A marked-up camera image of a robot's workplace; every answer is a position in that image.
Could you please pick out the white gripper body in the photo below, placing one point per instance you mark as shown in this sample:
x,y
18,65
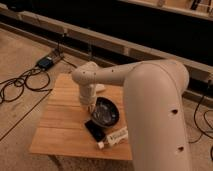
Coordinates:
x,y
87,96

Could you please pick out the dark ceramic bowl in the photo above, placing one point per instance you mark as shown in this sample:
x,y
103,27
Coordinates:
x,y
105,113

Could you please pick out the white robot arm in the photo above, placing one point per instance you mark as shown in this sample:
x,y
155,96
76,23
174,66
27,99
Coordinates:
x,y
152,99

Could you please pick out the white sponge block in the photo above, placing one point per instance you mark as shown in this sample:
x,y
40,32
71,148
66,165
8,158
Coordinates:
x,y
100,88

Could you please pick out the black phone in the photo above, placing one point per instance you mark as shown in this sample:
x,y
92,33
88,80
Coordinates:
x,y
96,131

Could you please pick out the wooden table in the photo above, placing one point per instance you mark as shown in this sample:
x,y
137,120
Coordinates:
x,y
61,130

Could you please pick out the black power adapter box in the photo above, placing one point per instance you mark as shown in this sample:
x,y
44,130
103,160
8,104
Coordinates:
x,y
45,63

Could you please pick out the white plastic bottle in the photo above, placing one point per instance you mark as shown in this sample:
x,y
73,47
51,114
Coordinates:
x,y
113,138

